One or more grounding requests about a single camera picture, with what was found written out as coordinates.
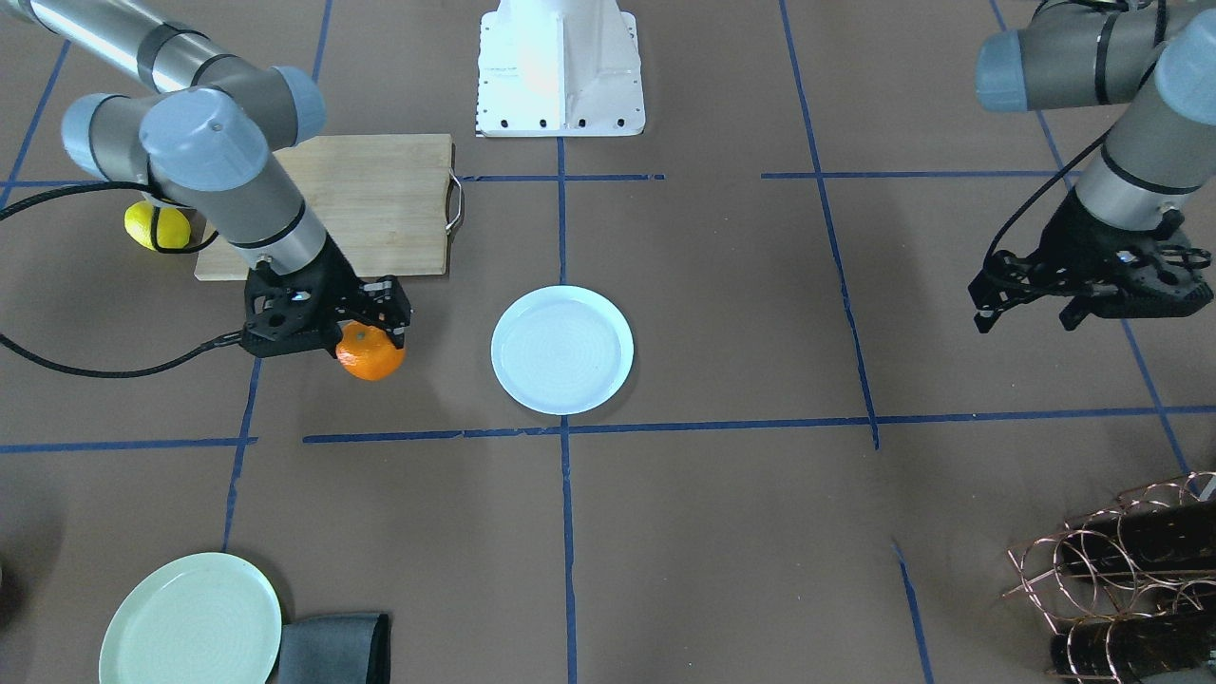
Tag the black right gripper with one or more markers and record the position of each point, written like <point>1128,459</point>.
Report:
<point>339,276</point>

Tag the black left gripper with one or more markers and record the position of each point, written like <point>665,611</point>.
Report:
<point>1081,232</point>

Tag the orange fruit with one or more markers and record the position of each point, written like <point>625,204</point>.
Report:
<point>374,360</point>

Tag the light blue plate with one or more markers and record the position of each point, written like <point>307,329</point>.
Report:
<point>562,350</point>

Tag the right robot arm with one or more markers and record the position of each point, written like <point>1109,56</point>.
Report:
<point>206,139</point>

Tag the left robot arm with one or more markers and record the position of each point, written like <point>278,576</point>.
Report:
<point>1153,57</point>

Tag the light green plate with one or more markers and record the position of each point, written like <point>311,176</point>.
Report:
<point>204,618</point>

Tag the bamboo cutting board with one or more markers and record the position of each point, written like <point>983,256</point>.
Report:
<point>388,202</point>

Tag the yellow lemon near board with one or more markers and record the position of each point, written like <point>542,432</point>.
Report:
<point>158,228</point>

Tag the dark wine bottle middle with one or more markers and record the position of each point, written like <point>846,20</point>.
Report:
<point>1179,540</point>

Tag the dark wine bottle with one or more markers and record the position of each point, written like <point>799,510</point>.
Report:
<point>1161,649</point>
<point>1179,540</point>

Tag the dark wine bottle front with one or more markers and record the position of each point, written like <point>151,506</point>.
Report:
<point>1161,649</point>

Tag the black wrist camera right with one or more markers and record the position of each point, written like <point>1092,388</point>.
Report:
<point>288,314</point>

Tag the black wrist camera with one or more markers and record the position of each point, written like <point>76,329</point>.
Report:
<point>1157,279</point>
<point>288,314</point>

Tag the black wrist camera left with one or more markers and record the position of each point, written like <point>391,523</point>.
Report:
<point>1157,279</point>

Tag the copper wire bottle rack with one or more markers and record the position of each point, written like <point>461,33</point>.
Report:
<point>1126,591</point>

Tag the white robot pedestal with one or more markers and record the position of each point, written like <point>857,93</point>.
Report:
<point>559,69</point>

